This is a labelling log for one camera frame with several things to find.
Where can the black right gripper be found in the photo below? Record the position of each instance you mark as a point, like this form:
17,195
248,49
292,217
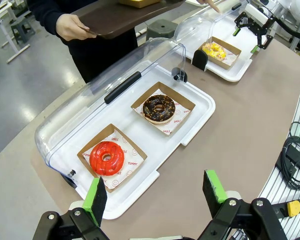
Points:
262,28

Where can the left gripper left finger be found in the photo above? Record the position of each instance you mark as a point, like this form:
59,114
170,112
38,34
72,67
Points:
95,200

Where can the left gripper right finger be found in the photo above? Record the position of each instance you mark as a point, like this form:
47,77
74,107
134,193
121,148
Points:
215,192

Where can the dark brown serving tray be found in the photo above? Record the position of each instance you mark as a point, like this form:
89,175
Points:
125,20

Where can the person's right forearm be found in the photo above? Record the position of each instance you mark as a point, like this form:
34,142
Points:
45,12

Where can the red glazed donut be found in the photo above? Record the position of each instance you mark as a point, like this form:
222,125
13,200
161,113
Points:
100,162

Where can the yellow sprinkled donut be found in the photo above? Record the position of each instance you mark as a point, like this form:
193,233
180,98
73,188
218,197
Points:
218,53

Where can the chocolate sprinkled donut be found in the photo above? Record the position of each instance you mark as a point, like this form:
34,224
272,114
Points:
150,113

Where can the person's left hand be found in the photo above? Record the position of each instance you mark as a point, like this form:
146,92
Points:
208,3

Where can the person's right hand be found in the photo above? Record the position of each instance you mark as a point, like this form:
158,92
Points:
71,27

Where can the white printed paper liner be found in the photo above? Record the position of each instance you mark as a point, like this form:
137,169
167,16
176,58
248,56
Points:
231,56
132,155
180,117

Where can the white display case base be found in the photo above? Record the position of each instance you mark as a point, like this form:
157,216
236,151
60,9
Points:
230,75
165,155

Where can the clear plastic dome lid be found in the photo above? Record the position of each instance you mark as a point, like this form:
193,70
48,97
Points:
90,82
192,30

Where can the yellow plastic block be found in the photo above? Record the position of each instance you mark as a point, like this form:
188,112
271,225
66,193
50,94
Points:
293,208

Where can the black power adapter box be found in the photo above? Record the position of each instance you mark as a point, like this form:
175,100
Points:
297,157

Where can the dark grey plastic stool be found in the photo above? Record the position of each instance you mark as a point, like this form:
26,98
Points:
162,28

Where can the black sweatshirt torso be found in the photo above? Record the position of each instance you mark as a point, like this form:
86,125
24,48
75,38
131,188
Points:
97,55

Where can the white-legged desk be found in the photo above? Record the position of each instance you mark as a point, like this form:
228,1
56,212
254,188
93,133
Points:
5,30

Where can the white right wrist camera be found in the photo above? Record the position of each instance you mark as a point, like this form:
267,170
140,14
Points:
256,13

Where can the black lid hinge bracket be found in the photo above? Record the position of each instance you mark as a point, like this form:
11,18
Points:
180,75
70,178
200,60

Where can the aluminium profile frame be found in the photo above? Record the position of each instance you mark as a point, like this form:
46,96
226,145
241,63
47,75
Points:
290,225

